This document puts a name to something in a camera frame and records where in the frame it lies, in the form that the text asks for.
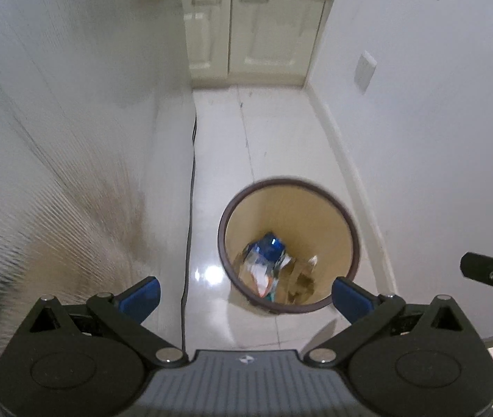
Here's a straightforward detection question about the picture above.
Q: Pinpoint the white printed wrapper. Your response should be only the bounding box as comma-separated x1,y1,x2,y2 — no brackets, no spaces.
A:
239,252,284,301

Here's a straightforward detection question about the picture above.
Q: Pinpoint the black floor cable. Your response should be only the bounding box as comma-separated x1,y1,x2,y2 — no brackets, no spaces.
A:
180,113,199,352

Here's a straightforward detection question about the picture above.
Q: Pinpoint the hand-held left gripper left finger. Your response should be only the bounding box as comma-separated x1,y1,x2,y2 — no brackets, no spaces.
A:
23,276,186,368

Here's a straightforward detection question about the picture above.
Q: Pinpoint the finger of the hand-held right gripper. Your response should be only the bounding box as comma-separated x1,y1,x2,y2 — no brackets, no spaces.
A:
461,252,493,309

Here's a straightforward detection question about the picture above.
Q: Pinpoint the white wall switch plate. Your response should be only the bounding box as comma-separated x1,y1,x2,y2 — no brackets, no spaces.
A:
354,51,378,93

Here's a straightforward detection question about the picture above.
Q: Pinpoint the brown round trash bin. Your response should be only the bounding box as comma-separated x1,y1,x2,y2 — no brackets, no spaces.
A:
218,177,362,316

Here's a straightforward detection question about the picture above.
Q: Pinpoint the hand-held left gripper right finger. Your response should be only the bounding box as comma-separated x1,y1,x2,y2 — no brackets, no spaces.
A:
303,277,471,368

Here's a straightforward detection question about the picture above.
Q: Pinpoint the blue shiny wrapper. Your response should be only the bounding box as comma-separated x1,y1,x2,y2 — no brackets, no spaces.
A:
248,233,291,271

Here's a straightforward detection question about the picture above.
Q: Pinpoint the cream floor cabinet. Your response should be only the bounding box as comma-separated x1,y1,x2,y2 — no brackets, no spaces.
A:
179,0,338,90

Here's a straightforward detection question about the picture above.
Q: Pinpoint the brown paper scrap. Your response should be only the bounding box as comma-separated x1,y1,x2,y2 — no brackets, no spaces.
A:
287,255,319,305

